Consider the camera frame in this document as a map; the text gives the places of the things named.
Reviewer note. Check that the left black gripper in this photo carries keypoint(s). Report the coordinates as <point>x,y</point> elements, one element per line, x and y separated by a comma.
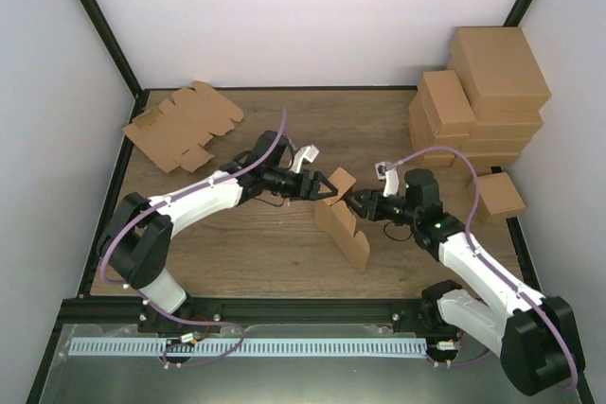
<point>301,192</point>

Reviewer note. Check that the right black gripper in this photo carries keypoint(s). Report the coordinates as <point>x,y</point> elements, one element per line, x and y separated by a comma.
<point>366,203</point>

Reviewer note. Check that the cardboard box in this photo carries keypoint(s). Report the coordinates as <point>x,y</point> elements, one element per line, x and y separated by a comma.
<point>333,216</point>

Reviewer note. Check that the stack of cardboard blanks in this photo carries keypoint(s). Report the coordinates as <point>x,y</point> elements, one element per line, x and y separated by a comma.
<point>174,132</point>

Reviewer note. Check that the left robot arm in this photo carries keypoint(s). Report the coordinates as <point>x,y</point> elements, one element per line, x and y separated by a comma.
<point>135,243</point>

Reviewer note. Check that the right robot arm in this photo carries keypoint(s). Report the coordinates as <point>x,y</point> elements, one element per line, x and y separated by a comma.
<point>535,337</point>

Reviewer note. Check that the medium bottom folded box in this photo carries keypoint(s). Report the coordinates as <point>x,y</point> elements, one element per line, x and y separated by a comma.
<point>440,158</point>

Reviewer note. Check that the medium folded box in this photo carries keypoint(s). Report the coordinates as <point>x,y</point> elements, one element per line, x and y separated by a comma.
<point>422,134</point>
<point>440,158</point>
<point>448,110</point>

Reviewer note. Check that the medium lower folded box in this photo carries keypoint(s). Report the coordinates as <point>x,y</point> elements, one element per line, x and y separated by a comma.
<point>422,134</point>

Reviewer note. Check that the large bottom folded box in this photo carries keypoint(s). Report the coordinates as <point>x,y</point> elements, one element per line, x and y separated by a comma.
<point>484,160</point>

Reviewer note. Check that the large folded box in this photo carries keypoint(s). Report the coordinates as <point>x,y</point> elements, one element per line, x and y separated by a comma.
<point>494,146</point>
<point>484,160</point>
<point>497,69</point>
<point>506,125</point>

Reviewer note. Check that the medium top folded box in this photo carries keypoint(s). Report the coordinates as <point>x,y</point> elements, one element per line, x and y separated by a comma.
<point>448,110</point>

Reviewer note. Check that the small folded box right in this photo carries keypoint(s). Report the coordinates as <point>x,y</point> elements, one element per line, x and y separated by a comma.
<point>498,198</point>

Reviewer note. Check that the large top folded box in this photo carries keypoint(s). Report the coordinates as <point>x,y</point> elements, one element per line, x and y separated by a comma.
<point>497,69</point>

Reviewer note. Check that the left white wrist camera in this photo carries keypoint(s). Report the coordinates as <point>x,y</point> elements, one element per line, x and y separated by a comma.
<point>305,155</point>

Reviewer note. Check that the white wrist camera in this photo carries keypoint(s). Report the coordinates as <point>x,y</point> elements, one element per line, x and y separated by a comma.
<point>305,155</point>
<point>387,173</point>

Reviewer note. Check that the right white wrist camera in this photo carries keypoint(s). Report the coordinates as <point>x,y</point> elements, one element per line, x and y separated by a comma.
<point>387,173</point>

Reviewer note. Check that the light blue slotted cable duct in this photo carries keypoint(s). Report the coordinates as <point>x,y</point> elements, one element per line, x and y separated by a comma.
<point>253,348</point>

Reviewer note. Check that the black aluminium frame rail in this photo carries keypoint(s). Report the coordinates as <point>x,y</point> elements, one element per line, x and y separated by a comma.
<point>248,311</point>

